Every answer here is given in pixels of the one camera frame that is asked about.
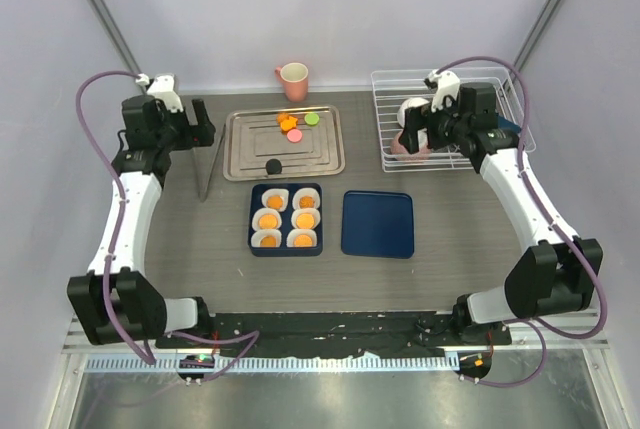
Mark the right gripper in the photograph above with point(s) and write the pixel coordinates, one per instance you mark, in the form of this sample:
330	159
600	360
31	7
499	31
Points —
417	119

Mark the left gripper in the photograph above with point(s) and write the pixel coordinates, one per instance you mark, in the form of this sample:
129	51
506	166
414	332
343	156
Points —
200	137

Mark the metal tongs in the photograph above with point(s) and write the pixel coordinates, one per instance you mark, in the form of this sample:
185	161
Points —
209	169

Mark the orange flower cookie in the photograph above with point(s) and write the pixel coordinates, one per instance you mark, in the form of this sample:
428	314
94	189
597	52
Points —
275	202

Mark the navy blue lid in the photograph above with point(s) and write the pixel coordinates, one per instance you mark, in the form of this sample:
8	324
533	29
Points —
377	224

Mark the orange sandwich cookie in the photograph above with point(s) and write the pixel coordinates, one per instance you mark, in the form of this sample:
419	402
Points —
305	221
303	240
268	221

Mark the navy blue box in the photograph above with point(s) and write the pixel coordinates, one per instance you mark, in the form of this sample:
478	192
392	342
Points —
286	227

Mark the orange swirl cookie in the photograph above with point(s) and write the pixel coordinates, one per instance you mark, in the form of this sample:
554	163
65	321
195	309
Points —
306	202

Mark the orange chip cookie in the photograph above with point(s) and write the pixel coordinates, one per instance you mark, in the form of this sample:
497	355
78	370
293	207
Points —
269	241

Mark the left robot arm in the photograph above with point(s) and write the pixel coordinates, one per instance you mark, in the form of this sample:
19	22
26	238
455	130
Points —
114	297

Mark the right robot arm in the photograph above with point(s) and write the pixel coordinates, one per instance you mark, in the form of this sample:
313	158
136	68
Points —
557	271

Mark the white bowl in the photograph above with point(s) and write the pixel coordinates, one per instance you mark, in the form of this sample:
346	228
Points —
407	104

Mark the red patterned bowl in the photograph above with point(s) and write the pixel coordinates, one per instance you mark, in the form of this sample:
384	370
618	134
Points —
401	154

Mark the black sandwich cookie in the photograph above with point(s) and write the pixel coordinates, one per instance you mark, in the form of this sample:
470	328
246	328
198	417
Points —
273	167

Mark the orange fish cookie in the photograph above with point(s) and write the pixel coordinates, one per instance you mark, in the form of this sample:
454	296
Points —
288	124

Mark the pink sandwich cookie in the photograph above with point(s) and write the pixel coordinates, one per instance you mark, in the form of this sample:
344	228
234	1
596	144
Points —
294	135

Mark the green macaron cookie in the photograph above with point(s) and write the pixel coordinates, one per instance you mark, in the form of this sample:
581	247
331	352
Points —
311	118

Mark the pink mug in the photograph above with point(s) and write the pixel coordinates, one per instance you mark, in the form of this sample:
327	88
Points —
293	77

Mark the white paper cup back-left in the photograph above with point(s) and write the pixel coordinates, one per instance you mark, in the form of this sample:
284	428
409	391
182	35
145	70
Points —
276	191

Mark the white paper cup middle-left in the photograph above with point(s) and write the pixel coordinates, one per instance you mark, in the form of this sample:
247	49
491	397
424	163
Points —
259	212

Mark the white paper cup back-right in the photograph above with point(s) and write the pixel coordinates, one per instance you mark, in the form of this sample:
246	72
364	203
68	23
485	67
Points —
306	191

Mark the white paper cup front-left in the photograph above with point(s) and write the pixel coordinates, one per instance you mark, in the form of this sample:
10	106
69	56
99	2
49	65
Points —
259	234

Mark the white paper cup middle-right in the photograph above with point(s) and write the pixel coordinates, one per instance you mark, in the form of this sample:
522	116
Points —
315	212

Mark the white paper cup front-right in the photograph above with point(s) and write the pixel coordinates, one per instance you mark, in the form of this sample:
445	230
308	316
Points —
294	232

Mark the white wire dish rack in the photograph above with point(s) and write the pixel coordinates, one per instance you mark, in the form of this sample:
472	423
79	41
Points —
391	87

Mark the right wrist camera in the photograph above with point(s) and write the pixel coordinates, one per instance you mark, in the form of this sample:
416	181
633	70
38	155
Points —
446	85

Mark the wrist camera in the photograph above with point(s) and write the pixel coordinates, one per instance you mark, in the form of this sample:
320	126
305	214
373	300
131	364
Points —
446	85
162	87

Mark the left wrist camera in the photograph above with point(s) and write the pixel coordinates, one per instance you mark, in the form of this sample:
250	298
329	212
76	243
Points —
162	87

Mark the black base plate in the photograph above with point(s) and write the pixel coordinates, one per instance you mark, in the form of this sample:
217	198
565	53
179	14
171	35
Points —
337	335

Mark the white slotted cable duct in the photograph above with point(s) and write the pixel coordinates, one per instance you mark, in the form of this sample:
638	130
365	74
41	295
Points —
185	363

